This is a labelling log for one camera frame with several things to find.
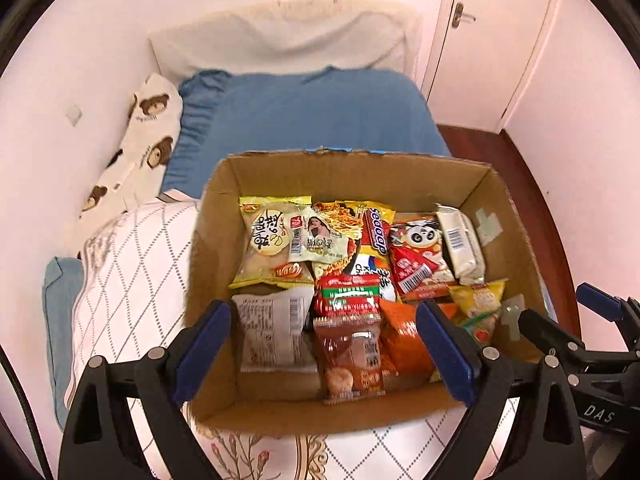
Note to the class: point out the light blue pillow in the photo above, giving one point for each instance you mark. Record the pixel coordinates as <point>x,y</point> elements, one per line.
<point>57,290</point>

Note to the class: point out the red white blue noodle packet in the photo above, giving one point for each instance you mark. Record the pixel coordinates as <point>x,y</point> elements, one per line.
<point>377,240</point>

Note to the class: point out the yellow red noodle packet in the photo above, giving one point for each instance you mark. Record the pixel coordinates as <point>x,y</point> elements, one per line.
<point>350,215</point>

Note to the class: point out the white snack packet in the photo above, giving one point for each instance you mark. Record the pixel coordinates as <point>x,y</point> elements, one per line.
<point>462,245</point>

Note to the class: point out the grey snack packet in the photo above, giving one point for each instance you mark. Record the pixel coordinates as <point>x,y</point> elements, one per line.
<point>270,335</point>

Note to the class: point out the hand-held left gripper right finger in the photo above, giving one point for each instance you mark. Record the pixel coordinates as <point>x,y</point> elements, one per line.
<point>447,350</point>

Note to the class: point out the yellow cookie packet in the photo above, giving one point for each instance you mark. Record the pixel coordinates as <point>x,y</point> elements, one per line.
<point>265,255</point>

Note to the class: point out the orange snack packet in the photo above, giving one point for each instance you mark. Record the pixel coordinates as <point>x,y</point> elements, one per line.
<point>402,345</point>

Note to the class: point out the white pillow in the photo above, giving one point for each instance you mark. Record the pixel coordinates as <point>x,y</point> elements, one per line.
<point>280,35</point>

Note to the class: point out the white door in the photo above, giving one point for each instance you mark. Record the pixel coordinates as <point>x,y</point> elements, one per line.
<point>490,45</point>

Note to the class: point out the small yellow snack packet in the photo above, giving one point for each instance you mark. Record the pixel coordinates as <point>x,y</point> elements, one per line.
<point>477,302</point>

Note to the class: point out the bear print pillow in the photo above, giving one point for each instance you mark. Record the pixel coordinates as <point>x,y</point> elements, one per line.
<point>145,135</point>

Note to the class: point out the cardboard box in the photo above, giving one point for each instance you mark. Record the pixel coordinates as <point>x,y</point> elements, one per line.
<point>350,180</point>

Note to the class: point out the red green snack packet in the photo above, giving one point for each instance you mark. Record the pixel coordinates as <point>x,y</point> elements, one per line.
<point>350,297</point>

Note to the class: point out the pale green portrait snack packet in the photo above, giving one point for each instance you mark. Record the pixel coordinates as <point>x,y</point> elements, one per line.
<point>315,235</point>

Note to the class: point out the brown red snack packet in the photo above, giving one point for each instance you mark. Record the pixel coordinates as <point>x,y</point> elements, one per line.
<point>345,360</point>

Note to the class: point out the wall socket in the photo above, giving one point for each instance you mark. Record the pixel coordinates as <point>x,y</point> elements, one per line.
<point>75,116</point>

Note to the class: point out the blue blanket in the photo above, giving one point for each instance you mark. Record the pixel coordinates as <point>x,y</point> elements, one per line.
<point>310,110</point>

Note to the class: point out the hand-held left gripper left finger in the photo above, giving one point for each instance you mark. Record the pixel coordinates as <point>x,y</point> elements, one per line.
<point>200,355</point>

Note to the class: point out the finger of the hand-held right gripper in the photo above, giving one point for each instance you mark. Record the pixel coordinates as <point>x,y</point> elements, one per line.
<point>540,327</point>
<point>597,299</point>

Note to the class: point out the red panda snack packet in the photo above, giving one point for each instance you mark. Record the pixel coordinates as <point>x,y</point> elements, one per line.
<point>420,265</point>

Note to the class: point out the white quilted blanket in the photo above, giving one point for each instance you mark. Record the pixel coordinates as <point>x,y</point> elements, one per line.
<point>135,280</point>

